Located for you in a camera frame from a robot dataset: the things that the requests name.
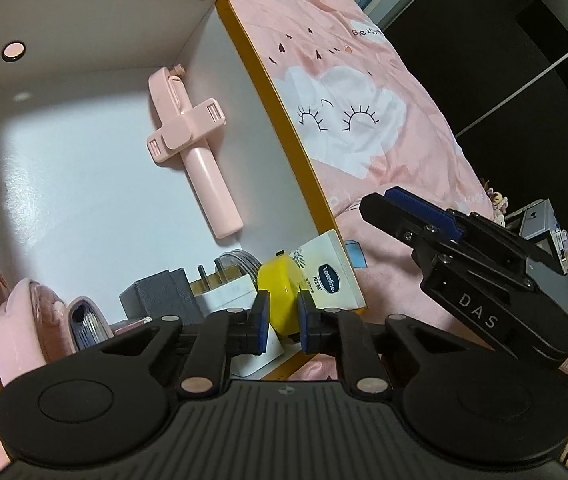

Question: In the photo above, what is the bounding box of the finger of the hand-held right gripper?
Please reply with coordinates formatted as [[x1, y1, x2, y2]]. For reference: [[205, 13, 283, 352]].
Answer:
[[383, 186, 466, 242], [359, 191, 446, 262]]

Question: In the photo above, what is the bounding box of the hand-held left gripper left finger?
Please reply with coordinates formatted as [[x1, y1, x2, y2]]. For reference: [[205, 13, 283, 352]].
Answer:
[[99, 290, 271, 397]]

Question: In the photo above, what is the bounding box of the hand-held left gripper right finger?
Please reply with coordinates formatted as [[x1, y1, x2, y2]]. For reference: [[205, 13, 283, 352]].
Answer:
[[297, 290, 473, 398]]

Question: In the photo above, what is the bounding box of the yellow tape measure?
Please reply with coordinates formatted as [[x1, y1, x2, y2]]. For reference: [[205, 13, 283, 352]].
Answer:
[[256, 254, 301, 335]]

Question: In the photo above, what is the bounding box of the white charger plug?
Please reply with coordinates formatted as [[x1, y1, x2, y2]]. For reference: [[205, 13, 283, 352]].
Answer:
[[188, 264, 286, 379]]

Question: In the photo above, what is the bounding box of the white Vaseline box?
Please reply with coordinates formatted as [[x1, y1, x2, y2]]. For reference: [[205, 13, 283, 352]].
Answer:
[[291, 229, 366, 312]]

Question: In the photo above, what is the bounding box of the round glitter mirror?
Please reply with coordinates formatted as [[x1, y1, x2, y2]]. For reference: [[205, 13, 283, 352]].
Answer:
[[213, 249, 263, 282]]

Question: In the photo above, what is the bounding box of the dark grey small box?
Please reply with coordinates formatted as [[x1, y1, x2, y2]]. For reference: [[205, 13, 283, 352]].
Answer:
[[118, 268, 206, 327]]

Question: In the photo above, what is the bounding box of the red glitter small box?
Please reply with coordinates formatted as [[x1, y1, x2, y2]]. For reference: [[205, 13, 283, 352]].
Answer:
[[111, 317, 154, 337]]

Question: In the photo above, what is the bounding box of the pink selfie stick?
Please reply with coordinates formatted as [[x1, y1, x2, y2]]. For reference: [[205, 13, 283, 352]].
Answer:
[[146, 64, 244, 237]]

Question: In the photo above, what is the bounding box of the pink card case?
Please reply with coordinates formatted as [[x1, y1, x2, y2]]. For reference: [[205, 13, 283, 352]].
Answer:
[[66, 295, 116, 354]]

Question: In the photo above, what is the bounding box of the white cardboard box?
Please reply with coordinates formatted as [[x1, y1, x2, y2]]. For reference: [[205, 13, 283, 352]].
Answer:
[[0, 0, 368, 397]]

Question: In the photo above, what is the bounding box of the pink fabric pouch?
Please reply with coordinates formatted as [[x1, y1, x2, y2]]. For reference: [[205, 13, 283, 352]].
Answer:
[[0, 277, 73, 387]]

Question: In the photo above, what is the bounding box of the small floral ornament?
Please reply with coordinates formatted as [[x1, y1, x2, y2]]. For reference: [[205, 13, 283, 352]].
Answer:
[[482, 178, 511, 227]]

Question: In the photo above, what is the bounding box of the dark wardrobe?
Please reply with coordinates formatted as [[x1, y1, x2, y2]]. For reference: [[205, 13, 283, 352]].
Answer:
[[356, 0, 568, 283]]

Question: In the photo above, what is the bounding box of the pink cloud print blanket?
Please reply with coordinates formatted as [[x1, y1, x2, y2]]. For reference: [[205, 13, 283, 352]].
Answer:
[[0, 0, 512, 466]]

